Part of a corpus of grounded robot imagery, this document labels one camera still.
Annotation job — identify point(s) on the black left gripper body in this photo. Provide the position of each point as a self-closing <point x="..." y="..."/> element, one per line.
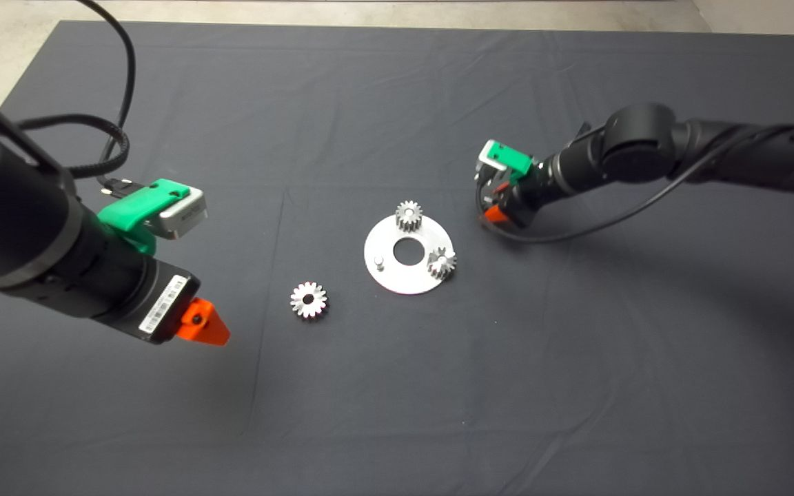
<point x="138" y="293"/>

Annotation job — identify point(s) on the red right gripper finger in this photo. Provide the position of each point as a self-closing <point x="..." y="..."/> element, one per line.
<point x="493" y="215"/>
<point x="500" y="187"/>

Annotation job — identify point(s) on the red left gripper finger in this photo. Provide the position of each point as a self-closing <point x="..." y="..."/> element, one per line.
<point x="205" y="329"/>

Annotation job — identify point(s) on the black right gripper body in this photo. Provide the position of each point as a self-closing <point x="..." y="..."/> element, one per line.
<point x="531" y="196"/>

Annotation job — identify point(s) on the large steel gear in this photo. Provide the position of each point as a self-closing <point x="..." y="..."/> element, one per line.
<point x="300" y="308"/>

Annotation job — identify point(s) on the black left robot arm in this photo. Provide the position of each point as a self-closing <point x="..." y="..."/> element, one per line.
<point x="11" y="220"/>

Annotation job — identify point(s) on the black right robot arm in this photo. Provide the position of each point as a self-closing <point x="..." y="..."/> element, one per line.
<point x="645" y="141"/>

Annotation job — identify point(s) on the round metal plate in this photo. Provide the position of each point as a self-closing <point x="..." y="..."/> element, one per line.
<point x="404" y="280"/>

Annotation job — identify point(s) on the dark grey table cloth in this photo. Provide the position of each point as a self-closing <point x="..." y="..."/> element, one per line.
<point x="397" y="413"/>

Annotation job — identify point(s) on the grey right camera box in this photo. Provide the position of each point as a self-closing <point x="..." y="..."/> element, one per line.
<point x="488" y="162"/>

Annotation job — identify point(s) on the grey camera box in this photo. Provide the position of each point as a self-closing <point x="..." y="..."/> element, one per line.
<point x="488" y="162"/>
<point x="183" y="213"/>

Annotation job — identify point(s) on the green right camera mount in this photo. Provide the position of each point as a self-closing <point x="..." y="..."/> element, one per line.
<point x="515" y="160"/>

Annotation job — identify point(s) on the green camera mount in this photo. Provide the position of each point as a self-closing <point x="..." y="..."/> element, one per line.
<point x="515" y="160"/>
<point x="131" y="210"/>

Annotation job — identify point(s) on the green left camera mount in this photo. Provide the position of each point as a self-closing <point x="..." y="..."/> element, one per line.
<point x="131" y="210"/>

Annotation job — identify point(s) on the grey left camera box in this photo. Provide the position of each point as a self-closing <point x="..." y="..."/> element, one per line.
<point x="183" y="213"/>

